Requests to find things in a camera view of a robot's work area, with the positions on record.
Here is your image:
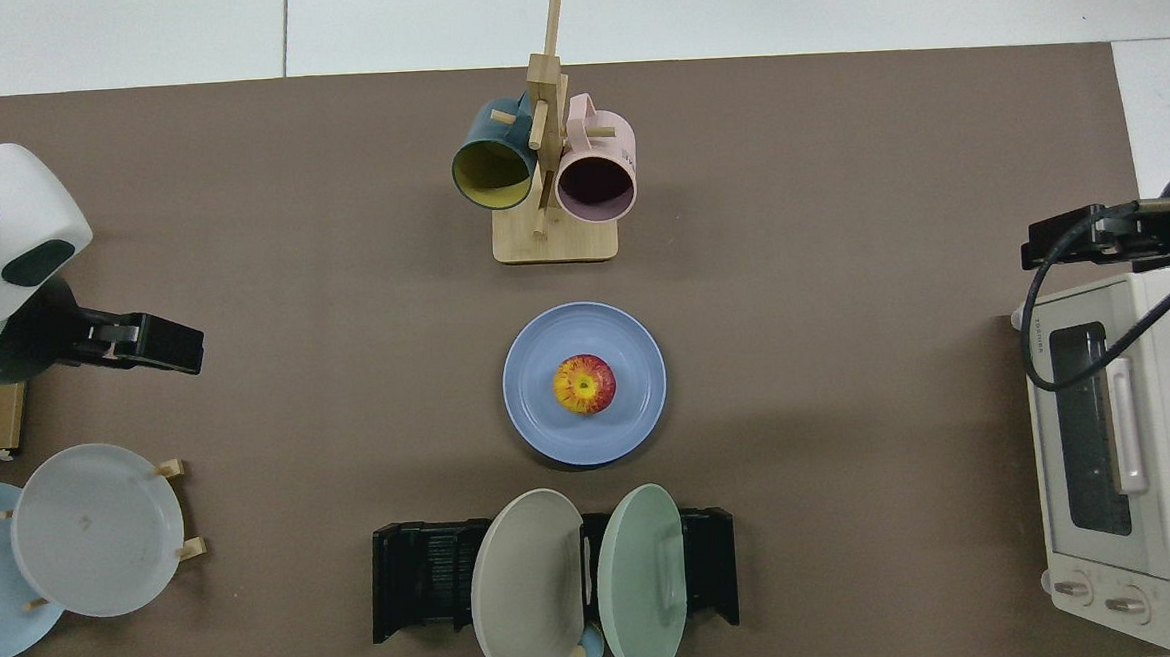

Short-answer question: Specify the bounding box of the beige plate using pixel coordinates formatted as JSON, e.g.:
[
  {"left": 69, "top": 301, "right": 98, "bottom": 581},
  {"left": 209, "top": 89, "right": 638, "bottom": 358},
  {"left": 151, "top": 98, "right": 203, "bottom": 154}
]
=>
[{"left": 465, "top": 486, "right": 591, "bottom": 657}]

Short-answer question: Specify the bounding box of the grey plate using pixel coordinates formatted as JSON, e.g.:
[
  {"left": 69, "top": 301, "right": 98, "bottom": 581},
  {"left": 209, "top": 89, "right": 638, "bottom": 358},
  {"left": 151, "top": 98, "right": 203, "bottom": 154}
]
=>
[{"left": 6, "top": 439, "right": 189, "bottom": 623}]

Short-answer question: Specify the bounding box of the dark blue cup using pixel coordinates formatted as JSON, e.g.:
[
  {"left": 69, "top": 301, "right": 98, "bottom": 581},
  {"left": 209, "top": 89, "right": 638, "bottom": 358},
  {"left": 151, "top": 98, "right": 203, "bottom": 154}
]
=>
[{"left": 448, "top": 94, "right": 542, "bottom": 214}]

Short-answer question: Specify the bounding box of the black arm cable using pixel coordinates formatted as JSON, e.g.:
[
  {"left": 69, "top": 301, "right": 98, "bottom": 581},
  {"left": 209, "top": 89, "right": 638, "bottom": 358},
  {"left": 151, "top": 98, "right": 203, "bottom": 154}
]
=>
[{"left": 1012, "top": 200, "right": 1170, "bottom": 394}]

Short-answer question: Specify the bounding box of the green plate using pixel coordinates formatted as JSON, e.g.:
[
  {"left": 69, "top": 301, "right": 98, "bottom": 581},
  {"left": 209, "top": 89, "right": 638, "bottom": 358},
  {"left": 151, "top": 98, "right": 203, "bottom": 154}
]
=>
[{"left": 592, "top": 482, "right": 691, "bottom": 657}]

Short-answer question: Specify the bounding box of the wooden cup stand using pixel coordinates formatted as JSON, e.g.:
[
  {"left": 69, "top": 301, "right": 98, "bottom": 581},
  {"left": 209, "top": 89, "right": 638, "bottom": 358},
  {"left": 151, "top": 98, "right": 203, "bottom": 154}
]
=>
[{"left": 480, "top": 0, "right": 620, "bottom": 267}]

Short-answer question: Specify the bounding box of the black dish rack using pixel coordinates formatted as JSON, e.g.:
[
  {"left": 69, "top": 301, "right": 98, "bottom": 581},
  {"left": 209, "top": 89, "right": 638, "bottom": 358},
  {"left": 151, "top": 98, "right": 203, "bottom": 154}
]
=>
[{"left": 367, "top": 504, "right": 741, "bottom": 647}]

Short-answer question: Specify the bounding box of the wooden plate rack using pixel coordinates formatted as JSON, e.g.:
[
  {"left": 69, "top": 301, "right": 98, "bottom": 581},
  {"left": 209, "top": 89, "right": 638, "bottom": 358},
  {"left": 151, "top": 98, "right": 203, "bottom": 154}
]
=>
[{"left": 0, "top": 457, "right": 210, "bottom": 612}]

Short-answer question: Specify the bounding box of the red yellow apple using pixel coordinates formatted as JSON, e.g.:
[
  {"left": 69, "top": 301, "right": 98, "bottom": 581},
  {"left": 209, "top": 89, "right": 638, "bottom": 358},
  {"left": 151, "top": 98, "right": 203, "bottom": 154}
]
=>
[{"left": 551, "top": 352, "right": 618, "bottom": 418}]

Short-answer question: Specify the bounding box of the brown table cloth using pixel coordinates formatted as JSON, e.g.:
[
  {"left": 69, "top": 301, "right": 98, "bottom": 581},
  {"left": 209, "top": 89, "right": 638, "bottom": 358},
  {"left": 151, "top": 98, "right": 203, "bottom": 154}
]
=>
[{"left": 0, "top": 35, "right": 1164, "bottom": 657}]

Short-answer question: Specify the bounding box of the pink cup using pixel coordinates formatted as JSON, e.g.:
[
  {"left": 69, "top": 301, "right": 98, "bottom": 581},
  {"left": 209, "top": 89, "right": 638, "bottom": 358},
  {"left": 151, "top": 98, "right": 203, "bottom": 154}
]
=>
[{"left": 550, "top": 91, "right": 640, "bottom": 227}]

